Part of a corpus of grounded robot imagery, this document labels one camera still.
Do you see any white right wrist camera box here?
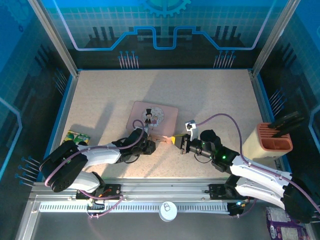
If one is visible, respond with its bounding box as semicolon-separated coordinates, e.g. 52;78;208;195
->
184;119;200;142

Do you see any purple snack packet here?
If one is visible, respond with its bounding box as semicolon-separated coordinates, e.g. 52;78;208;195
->
265;206;309;240

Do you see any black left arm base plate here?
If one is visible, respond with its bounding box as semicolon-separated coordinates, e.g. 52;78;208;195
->
76;183;123;201

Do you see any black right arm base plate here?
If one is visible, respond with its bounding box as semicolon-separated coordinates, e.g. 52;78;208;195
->
208;183;241;201

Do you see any black knife handle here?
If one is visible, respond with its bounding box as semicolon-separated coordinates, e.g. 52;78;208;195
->
271;111;305;126
273;123;304;138
268;116;306;130

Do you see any aluminium frame post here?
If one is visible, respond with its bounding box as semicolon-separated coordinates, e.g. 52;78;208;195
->
250;0;301;78
26;0;81;78

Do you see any pink illustrated tin box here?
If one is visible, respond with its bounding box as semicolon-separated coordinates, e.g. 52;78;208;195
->
126;100;179;136

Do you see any white round lock-print lid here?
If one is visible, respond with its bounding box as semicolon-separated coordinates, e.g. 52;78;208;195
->
158;201;179;223

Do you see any beige knife block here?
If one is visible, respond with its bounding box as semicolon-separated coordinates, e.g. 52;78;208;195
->
241;122;294;161

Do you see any white slotted cable duct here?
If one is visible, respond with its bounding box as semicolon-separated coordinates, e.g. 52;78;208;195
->
38;201;231;214

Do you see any brass padlock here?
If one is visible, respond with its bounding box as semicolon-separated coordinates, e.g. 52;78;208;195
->
151;134;173;145

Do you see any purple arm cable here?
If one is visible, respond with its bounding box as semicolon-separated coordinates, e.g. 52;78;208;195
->
196;113;320;219
44;119;150;221

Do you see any aluminium mounting rail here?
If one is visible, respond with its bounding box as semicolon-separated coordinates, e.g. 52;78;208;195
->
29;176;294;201

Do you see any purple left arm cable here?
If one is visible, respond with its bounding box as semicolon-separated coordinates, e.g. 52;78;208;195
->
44;119;150;221

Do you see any green snack packet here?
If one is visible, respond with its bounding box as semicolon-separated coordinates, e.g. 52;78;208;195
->
61;129;91;146

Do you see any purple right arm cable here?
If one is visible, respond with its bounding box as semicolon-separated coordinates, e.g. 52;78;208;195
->
196;113;320;219

